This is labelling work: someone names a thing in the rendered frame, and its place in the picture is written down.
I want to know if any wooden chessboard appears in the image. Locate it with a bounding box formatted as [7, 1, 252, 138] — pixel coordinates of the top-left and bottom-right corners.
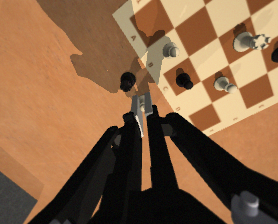
[112, 0, 278, 136]

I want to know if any white rook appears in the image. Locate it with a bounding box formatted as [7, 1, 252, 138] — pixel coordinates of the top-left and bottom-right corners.
[233, 32, 271, 52]

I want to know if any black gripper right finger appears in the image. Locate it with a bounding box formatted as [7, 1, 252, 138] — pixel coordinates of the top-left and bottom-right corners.
[144, 92, 278, 224]

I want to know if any white pawn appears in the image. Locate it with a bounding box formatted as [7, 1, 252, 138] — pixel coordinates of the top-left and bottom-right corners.
[139, 95, 145, 112]
[214, 76, 237, 93]
[163, 43, 180, 59]

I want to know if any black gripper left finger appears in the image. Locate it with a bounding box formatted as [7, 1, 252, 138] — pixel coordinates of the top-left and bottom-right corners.
[27, 95, 144, 224]

